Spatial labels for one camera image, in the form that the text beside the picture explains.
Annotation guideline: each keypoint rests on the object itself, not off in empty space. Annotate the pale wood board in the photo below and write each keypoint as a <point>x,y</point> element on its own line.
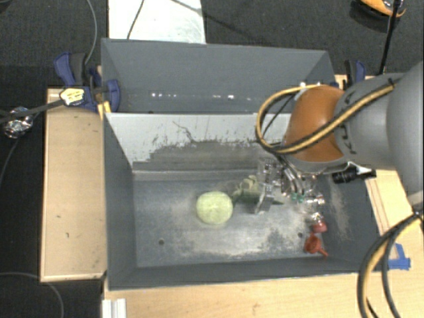
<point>74,184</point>

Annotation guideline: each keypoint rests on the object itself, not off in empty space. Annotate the green toy animal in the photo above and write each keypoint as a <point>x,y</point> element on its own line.
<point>247,190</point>

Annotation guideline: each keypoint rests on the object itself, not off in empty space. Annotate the red funnel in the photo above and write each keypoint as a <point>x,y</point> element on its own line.
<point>313,244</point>

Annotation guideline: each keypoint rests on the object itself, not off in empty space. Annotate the grey metal bin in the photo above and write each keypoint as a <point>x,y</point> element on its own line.
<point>205,78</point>

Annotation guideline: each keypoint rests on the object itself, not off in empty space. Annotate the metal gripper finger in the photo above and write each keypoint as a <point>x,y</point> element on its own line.
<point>265,203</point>
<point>269,172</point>

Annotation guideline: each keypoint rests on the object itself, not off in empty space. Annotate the light green ball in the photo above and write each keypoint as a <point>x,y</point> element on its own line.
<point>214,208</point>

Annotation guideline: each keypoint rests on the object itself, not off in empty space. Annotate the black cylinder on white bracket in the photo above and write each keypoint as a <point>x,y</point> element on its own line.
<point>346,176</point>

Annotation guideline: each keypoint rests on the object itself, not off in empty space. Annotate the clear bottle with red cap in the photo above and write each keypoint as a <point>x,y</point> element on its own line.
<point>317,218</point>

